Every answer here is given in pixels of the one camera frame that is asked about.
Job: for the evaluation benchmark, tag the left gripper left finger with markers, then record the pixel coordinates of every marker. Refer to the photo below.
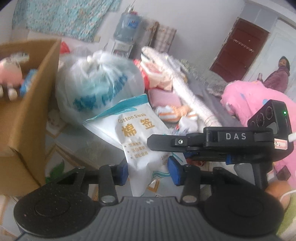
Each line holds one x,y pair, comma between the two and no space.
109,177

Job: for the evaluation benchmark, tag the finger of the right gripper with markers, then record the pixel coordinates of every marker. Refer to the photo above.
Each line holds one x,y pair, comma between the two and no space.
202,158
190,143

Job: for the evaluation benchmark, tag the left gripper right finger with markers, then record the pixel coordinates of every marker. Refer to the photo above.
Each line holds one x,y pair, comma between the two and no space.
188,176

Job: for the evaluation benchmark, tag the orange striped white cloth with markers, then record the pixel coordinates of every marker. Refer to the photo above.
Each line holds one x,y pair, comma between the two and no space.
172,114

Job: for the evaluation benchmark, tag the white cotton swab bag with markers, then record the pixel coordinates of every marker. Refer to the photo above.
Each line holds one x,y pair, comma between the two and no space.
127,126

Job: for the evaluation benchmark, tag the blue white bandage box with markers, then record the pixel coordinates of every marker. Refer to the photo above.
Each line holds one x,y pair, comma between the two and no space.
25,87

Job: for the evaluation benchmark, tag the pink round plush toy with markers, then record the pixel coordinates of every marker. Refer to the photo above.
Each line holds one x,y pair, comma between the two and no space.
12,76

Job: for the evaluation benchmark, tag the pink scrubbing sponge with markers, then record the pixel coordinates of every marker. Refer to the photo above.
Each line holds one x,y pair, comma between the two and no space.
158,97

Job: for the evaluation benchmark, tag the person's right hand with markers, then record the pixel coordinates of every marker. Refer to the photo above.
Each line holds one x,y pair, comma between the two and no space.
277,189

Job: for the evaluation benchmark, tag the strawberry tissue pack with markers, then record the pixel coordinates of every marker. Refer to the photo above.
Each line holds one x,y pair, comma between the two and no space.
186,126

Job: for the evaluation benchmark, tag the pink quilt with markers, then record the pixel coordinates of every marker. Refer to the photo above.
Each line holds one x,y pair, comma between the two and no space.
244,99

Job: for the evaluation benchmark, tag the person in purple coat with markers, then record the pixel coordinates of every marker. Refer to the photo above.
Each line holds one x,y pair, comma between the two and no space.
278,80

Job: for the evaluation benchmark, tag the dark red door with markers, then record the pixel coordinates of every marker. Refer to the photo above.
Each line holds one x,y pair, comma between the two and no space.
239,51

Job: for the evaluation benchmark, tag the white FamilyMart plastic bag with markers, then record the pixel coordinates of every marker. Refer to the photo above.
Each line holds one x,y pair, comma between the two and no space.
87,86

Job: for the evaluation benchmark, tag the brown cardboard box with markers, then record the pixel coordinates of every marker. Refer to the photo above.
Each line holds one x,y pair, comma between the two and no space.
23,121

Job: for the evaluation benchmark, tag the folded checkered mats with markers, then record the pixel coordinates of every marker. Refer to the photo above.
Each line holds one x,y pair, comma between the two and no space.
157,36

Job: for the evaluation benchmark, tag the water dispenser with bottle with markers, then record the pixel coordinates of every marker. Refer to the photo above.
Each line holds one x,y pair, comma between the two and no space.
125,34

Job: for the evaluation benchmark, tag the red plastic bag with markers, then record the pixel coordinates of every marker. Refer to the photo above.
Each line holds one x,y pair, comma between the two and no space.
64,49

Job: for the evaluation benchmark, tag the teal floral wall cloth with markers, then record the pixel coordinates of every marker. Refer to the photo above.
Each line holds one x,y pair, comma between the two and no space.
76,19

